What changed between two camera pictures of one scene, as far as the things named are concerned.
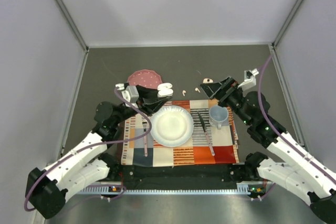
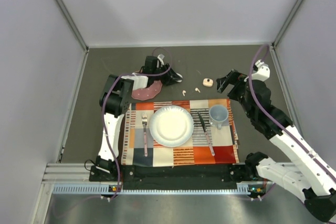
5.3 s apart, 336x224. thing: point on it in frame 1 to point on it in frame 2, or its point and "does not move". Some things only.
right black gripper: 222,91 to 234,77
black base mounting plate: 164,177 does not move
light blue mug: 218,116 does not move
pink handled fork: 145,144 does not move
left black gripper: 149,105 to 170,77
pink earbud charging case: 207,80 does not move
